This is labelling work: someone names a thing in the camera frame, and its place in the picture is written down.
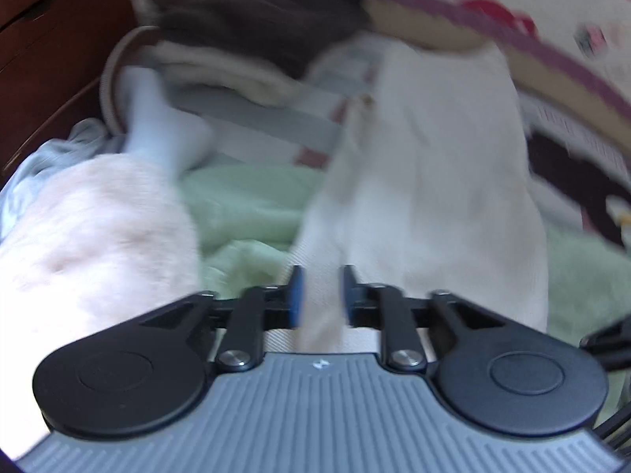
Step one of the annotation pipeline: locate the cream folded garment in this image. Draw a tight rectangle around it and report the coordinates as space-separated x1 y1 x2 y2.
148 39 306 106

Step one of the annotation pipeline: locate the checked printed bed mat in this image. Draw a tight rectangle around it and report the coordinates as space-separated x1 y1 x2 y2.
113 34 631 252

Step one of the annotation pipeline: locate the cream waffle top green trim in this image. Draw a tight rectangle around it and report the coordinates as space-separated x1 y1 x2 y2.
291 37 550 356

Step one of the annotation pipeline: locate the pale blue garment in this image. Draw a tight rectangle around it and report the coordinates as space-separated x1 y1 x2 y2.
0 66 215 242

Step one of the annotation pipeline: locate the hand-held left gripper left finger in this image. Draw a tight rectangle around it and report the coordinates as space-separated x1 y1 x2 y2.
140 265 305 374

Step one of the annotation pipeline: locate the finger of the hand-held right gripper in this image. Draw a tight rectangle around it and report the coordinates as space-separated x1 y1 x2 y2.
579 313 631 372

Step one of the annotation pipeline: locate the pink fluffy garment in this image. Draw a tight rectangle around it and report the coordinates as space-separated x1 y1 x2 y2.
0 153 203 459

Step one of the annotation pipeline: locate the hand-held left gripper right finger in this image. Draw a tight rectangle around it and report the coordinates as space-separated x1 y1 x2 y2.
341 265 506 374

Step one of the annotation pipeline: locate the red-brown wooden nightstand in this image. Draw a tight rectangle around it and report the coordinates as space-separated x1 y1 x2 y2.
0 0 139 183

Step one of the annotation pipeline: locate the green fleece blanket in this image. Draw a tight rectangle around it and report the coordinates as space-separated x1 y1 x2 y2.
175 162 631 350

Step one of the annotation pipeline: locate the brown folded garment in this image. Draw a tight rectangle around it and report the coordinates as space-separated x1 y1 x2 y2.
153 0 375 80

